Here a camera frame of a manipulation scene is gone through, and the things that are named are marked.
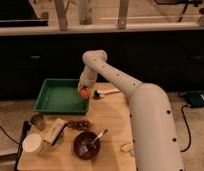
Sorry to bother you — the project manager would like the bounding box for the metal spoon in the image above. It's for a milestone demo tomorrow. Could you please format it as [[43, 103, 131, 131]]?
[[78, 128, 109, 155]]

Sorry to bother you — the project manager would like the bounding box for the brown grape bunch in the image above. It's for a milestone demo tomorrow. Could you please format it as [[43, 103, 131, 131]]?
[[67, 120, 91, 131]]

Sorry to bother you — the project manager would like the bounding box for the brown bowl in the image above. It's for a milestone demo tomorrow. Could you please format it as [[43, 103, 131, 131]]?
[[73, 132, 100, 160]]

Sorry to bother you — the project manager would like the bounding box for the black cable right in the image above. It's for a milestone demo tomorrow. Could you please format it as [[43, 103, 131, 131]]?
[[180, 103, 193, 153]]

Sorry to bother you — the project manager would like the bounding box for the white cup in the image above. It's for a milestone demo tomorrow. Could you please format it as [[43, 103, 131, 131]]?
[[22, 133, 44, 154]]

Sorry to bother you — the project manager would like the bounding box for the green plastic tray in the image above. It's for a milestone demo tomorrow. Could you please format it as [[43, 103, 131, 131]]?
[[34, 79, 89, 115]]

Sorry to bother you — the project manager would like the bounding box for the yellow corn cob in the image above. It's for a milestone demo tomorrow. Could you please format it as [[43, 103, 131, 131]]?
[[120, 143, 133, 152]]

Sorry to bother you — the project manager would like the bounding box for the small metal cup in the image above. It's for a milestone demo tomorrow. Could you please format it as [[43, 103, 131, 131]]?
[[30, 114, 46, 130]]

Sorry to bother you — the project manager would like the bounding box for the black stand bar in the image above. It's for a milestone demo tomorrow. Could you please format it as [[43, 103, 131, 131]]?
[[14, 120, 31, 171]]

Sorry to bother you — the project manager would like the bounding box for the orange apple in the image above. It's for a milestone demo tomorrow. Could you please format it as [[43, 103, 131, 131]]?
[[80, 89, 89, 100]]

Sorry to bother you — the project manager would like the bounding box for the black cable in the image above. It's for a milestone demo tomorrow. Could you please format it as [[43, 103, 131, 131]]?
[[180, 103, 193, 153], [0, 119, 21, 146]]

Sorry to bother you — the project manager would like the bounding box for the black cable left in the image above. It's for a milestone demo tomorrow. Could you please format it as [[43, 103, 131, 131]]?
[[0, 119, 21, 146]]

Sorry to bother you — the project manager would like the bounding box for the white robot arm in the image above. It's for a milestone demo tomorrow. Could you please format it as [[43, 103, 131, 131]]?
[[78, 50, 185, 171]]

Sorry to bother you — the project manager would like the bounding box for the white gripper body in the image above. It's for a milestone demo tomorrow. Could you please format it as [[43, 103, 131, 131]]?
[[77, 73, 96, 100]]

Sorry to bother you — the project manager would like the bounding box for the blue device on floor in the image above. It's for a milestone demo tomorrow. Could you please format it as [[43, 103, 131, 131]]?
[[186, 92, 204, 108]]

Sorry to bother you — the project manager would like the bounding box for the white box with black edge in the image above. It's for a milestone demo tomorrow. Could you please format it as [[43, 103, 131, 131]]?
[[44, 119, 66, 145]]

